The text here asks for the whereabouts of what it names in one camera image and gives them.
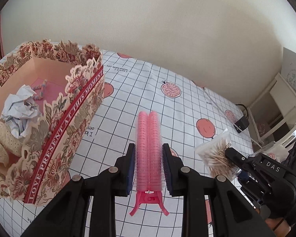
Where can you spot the grid fruit pattern tablecloth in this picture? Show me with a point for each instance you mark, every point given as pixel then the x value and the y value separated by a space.
pixel 189 116

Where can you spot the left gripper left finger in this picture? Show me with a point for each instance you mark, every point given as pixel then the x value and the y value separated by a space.
pixel 88 201

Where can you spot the black power adapter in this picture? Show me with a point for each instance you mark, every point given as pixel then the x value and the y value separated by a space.
pixel 242 124

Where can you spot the white shelf unit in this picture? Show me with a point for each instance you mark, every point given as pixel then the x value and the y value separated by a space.
pixel 284 97

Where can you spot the white paper ball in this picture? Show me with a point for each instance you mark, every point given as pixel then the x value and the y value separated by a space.
pixel 20 110

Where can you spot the bag of cotton swabs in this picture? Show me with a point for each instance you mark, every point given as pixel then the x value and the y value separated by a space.
pixel 214 158

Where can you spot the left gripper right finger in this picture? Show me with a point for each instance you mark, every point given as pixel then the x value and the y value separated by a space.
pixel 231 213

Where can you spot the pink hair roller clip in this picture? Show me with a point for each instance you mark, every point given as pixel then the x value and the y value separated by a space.
pixel 148 162

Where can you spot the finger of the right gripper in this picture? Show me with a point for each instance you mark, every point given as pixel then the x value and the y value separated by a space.
pixel 238 159

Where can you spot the floral paper storage box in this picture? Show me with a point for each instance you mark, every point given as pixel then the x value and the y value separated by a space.
pixel 69 83

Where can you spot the beige lace cloth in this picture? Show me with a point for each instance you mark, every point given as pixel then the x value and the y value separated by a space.
pixel 8 144

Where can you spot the white paper card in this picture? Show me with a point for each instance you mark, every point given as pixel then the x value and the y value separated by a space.
pixel 288 70

